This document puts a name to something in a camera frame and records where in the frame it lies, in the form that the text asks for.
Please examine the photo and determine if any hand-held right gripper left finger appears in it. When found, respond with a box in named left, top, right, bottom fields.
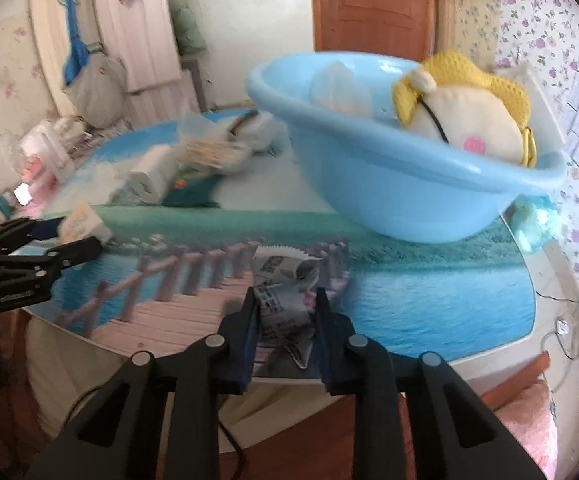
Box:
left=26, top=287, right=262, bottom=480

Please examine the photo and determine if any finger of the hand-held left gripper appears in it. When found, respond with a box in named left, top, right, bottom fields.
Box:
left=0, top=216, right=66, bottom=258
left=0, top=236, right=104, bottom=282

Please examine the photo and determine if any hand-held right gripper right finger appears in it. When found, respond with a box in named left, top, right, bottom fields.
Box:
left=314, top=287, right=545, bottom=480

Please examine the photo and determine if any cream printed packet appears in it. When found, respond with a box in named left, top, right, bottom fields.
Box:
left=60, top=204, right=115, bottom=247

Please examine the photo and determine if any grey printed packet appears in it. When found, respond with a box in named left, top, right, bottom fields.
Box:
left=252, top=245, right=323, bottom=368

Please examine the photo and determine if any white paper roll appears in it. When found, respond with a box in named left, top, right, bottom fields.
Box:
left=128, top=147, right=181, bottom=205

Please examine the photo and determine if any dark green packet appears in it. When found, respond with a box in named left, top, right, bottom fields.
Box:
left=162, top=170, right=221, bottom=209

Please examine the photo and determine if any clear bag of tan sticks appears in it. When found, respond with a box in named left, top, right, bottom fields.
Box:
left=175, top=114, right=252, bottom=178

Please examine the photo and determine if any light blue plastic basin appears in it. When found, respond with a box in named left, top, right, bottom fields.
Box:
left=246, top=50, right=569, bottom=243

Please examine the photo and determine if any clear bag with brown band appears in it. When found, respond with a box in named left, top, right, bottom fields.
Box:
left=229, top=109, right=290, bottom=153

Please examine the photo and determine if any clear plastic container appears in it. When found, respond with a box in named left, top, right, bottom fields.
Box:
left=311, top=59, right=376, bottom=118

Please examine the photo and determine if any yellow mesh plush hat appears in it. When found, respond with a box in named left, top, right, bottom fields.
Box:
left=392, top=49, right=537, bottom=168

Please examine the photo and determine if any pink cup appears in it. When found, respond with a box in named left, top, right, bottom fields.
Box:
left=19, top=155, right=51, bottom=196

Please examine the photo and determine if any grey cloth bag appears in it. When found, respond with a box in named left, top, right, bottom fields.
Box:
left=62, top=52, right=129, bottom=128

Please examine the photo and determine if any blue apron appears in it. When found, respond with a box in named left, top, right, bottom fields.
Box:
left=62, top=0, right=90, bottom=86

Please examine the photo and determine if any light wooden wardrobe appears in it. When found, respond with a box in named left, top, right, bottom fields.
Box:
left=29, top=0, right=205, bottom=126

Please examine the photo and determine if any pink blanket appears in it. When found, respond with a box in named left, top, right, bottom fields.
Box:
left=494, top=380, right=560, bottom=480

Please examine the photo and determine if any light blue plastic bag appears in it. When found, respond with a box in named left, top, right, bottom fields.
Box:
left=512, top=192, right=555, bottom=253

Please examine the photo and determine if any green quilt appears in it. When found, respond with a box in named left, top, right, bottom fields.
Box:
left=169, top=0, right=207, bottom=56

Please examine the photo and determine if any brown wooden door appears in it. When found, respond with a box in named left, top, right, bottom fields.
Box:
left=309, top=0, right=437, bottom=63

